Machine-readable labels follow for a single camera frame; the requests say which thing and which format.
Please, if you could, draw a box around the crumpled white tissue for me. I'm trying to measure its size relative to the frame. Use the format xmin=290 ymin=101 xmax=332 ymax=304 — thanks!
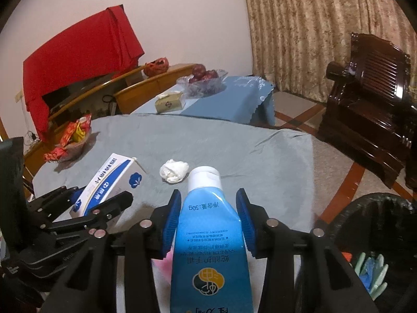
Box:
xmin=160 ymin=159 xmax=190 ymax=184

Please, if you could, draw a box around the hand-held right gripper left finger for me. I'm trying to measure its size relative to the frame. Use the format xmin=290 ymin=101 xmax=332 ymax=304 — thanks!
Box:
xmin=41 ymin=188 xmax=182 ymax=313

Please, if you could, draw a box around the beige patterned curtain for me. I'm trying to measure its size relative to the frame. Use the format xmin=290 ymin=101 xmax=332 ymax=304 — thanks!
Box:
xmin=239 ymin=0 xmax=417 ymax=104

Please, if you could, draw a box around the glass fruit bowl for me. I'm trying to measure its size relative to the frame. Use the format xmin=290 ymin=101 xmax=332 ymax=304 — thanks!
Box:
xmin=177 ymin=69 xmax=228 ymax=99

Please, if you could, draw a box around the green rubber glove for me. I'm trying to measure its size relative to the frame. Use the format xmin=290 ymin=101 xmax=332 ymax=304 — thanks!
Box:
xmin=353 ymin=252 xmax=390 ymax=301

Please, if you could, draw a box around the wooden chair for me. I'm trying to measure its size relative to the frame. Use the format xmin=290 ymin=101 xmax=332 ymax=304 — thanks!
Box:
xmin=113 ymin=63 xmax=197 ymax=116
xmin=23 ymin=65 xmax=154 ymax=185

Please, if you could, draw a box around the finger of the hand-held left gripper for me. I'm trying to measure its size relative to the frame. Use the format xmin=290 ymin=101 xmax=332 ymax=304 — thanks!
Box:
xmin=26 ymin=186 xmax=86 ymax=225
xmin=49 ymin=192 xmax=133 ymax=239

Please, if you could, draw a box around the black lined trash bin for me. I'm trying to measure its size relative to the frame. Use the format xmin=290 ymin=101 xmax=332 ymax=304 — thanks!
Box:
xmin=332 ymin=193 xmax=417 ymax=313

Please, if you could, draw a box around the red cloth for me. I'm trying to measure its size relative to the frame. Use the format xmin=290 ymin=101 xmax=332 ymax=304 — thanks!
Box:
xmin=22 ymin=5 xmax=145 ymax=143

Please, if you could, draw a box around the dark wooden armchair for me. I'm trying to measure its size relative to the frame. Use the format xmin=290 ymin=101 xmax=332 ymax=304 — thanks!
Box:
xmin=317 ymin=33 xmax=412 ymax=190

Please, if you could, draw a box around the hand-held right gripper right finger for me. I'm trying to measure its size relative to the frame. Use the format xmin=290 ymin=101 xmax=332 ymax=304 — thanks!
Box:
xmin=236 ymin=188 xmax=372 ymax=313

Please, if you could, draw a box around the white and blue box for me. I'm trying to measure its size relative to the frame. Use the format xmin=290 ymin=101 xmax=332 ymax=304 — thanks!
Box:
xmin=69 ymin=153 xmax=147 ymax=220

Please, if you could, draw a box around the light blue tablecloth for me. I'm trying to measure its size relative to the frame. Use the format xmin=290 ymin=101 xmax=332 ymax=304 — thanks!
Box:
xmin=130 ymin=76 xmax=276 ymax=126

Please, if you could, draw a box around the blue tube with white cap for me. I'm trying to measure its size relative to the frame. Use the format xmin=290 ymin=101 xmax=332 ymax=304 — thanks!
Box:
xmin=170 ymin=166 xmax=254 ymax=313

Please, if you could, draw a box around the yellow tissue box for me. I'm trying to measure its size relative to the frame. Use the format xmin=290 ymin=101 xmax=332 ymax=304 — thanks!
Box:
xmin=155 ymin=92 xmax=186 ymax=115

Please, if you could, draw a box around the bowl of red snack packets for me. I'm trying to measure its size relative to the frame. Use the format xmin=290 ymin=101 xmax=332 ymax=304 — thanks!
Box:
xmin=44 ymin=112 xmax=94 ymax=164

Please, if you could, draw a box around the orange plastic bag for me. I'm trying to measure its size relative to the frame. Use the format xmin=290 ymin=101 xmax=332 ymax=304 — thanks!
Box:
xmin=144 ymin=58 xmax=169 ymax=77

